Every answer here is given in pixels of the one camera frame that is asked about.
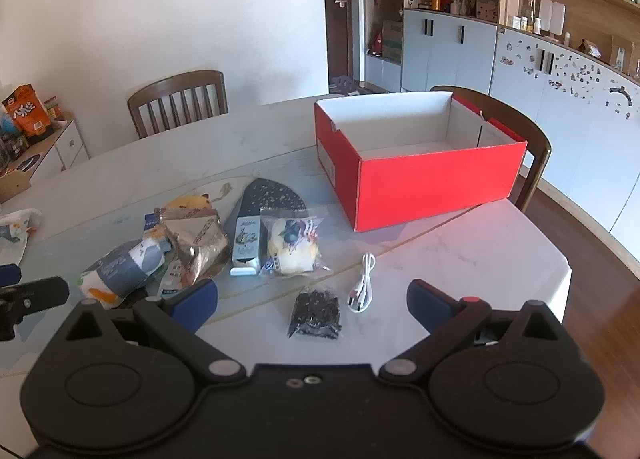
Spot white marble desktop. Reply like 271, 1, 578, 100
0, 91, 573, 459

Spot red cardboard box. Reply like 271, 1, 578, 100
314, 91, 528, 233

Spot small teal carton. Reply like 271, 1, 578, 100
230, 214, 263, 277

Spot orange snack bag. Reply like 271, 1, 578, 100
9, 84, 51, 144

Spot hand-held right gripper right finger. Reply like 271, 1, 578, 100
378, 279, 576, 386

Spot white sideboard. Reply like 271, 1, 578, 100
0, 116, 91, 204

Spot white plastic bag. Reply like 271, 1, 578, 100
0, 209, 43, 265

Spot white grey drawstring pouch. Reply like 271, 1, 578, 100
77, 237, 168, 310

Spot dark wooden door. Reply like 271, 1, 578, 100
322, 0, 366, 94

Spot black bag of screws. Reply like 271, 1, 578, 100
287, 289, 344, 340

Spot wooden curved-back chair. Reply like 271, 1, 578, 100
430, 85, 552, 213

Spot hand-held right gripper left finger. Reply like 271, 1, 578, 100
62, 278, 249, 386

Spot grey two-door cabinet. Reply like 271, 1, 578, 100
402, 9, 498, 94

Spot long white stickered cabinet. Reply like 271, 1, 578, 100
490, 26, 640, 240

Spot white containers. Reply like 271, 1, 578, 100
540, 0, 567, 34

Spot white usb cable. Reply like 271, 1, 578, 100
346, 252, 377, 314

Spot yellow plush toy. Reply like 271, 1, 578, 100
165, 193, 211, 212

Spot brown foil snack packet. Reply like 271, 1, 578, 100
155, 208, 231, 290

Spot wooden slatted chair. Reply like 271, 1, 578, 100
127, 70, 230, 140

